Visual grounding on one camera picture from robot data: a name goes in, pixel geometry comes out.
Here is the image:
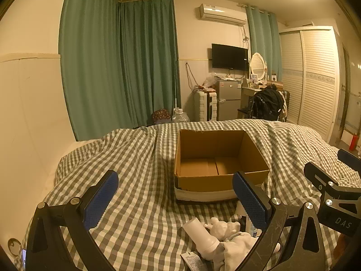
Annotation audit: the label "grey white checked blanket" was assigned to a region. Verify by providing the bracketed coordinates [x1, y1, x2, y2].
[21, 119, 361, 271]

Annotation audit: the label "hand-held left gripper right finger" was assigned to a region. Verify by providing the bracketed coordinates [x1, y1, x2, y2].
[232, 171, 330, 271]

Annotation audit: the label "wooden dressing table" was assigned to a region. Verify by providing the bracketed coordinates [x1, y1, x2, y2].
[237, 79, 284, 119]

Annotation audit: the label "white plastic bottle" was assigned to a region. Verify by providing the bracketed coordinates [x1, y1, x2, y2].
[182, 217, 221, 260]

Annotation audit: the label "dark patterned bag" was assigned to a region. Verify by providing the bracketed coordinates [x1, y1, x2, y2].
[152, 109, 171, 125]

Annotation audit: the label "white air conditioner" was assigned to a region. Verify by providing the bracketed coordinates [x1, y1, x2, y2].
[196, 3, 248, 25]

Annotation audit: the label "narrow green curtain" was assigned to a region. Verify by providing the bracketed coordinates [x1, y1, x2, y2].
[245, 4, 282, 83]

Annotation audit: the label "cardboard box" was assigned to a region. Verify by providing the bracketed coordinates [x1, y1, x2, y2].
[173, 129, 271, 203]

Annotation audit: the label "silver small fridge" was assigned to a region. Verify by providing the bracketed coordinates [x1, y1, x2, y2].
[217, 79, 242, 121]

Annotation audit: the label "black jacket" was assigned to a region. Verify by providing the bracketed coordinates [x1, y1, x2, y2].
[248, 85, 286, 122]

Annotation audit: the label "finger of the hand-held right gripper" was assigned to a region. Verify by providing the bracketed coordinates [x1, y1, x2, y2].
[338, 149, 361, 173]
[304, 161, 361, 235]

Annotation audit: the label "white louvred wardrobe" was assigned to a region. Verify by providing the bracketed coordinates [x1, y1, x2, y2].
[279, 26, 343, 144]

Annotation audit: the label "black white printed packet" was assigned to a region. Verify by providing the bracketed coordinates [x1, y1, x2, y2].
[180, 251, 211, 271]

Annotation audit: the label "black wall television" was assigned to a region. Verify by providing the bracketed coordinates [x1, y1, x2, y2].
[211, 43, 249, 71]

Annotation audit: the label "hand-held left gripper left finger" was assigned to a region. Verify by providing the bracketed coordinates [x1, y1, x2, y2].
[25, 170, 119, 271]

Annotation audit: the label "white cloth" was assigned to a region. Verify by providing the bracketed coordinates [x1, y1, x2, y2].
[217, 231, 261, 271]

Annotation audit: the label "white animal figurine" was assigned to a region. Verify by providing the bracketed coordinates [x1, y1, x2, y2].
[204, 217, 241, 239]

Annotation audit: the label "hanging wall cables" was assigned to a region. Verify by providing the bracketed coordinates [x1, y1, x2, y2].
[185, 62, 198, 91]

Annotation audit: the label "white ribbed suitcase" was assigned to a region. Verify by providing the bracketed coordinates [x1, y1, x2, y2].
[194, 90, 218, 122]

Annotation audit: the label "red fire extinguisher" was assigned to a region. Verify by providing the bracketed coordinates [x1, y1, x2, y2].
[349, 131, 360, 152]

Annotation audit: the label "oval white vanity mirror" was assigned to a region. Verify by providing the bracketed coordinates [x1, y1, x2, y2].
[250, 52, 268, 81]

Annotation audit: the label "clear plastic bag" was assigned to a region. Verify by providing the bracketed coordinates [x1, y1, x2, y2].
[203, 73, 219, 88]

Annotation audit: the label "clear water jug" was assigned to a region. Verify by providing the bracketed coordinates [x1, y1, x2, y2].
[172, 108, 190, 124]

